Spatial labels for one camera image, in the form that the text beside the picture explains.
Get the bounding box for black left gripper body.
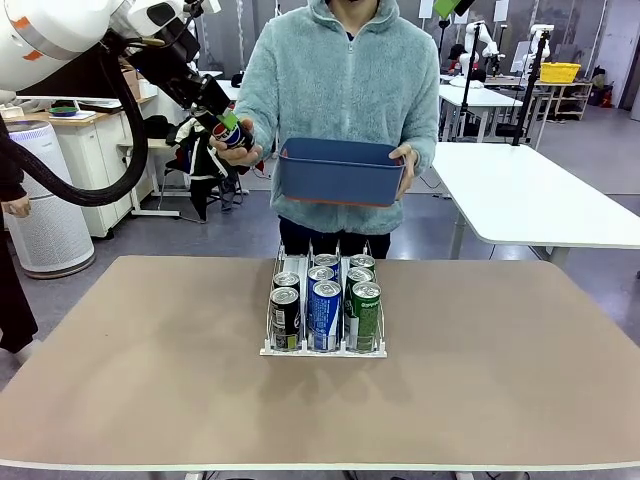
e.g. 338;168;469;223
133;48;210;108

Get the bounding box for black Pepsi can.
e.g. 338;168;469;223
272;271;302;293
212;112;257;151
269;286;302;351

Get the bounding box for blue bin with orange handles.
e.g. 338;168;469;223
276;137;407;207

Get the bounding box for person's left forearm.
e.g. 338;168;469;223
394;84;441;171

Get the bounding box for person's right forearm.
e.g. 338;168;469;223
233;74;281;161

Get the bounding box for person's right hand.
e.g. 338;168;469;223
208;118;264;169

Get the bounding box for person's left hand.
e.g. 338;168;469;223
388;144;419;201

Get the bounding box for bystander's bare hand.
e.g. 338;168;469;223
1;196;32;217

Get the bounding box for black hat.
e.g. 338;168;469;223
145;114;176;139

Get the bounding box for brown cardboard box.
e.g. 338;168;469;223
119;64;140;101

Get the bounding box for black and white jacket pile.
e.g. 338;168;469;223
164;114;251;224

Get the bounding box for white background desk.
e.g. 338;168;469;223
437;74;526;144

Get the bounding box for small beige side table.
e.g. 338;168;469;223
116;134;182;219

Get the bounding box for white desk with cabinet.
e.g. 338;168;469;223
49;97;151;239

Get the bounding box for yellow plastic crate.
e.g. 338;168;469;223
539;61;583;84

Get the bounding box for person in teal fleece jacket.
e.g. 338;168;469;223
232;0;441;260

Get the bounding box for low wooden shelf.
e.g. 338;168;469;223
534;79;596;121

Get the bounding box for white round air purifier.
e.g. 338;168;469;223
4;119;96;280

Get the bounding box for large white side table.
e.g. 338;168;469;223
427;141;640;266

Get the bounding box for bystander in black clothes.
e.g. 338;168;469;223
0;114;40;356

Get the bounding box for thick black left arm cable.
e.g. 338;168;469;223
0;37;150;206

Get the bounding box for black camera stand pole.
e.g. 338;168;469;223
457;19;484;139
509;29;551;147

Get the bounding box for white wire can dispenser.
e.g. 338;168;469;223
258;238;389;359

